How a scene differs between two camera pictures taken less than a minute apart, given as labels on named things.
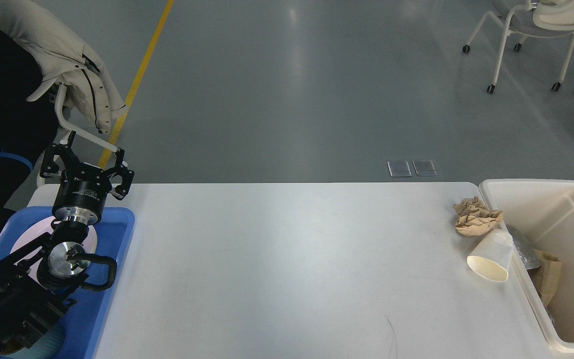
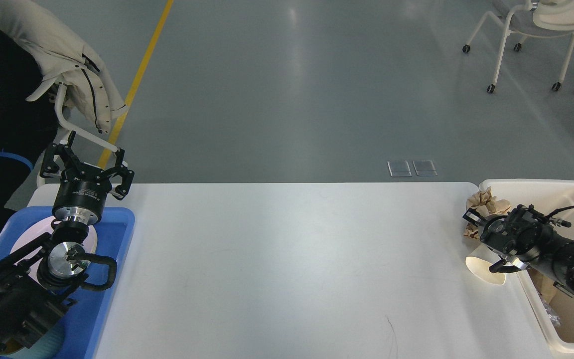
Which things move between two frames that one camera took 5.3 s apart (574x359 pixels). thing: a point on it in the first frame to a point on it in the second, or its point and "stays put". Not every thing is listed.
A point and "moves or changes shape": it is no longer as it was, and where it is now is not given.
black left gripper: [82, 189] stays put
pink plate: [40, 229] stays put
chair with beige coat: [77, 79] stays put
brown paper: [473, 218] moves or changes shape
